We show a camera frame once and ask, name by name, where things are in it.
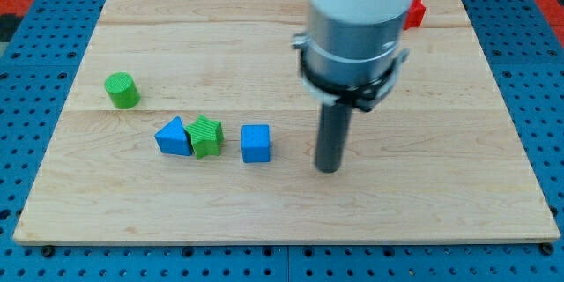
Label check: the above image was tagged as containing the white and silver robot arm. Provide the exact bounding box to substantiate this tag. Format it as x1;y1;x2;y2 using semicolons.
303;0;412;86

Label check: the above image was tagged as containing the wooden board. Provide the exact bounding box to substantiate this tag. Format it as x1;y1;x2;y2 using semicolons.
13;0;560;246

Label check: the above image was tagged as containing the blue cube block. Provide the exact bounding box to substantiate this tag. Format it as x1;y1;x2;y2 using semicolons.
241;124;271;163

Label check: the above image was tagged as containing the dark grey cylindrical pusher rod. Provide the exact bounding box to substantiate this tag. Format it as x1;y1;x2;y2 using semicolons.
315;104;353;173

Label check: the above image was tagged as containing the green star block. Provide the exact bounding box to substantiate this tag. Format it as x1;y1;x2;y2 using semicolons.
184;115;224;159

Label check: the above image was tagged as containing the blue triangle block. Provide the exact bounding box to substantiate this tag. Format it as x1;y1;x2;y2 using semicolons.
154;116;192;156

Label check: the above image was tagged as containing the green cylinder block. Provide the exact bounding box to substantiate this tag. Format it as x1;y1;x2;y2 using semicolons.
104;72;140;109

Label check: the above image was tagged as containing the red block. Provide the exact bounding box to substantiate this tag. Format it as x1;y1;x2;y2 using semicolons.
403;0;427;30

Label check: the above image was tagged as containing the black clamp ring with bracket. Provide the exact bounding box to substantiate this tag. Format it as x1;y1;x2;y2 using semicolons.
291;33;410;114

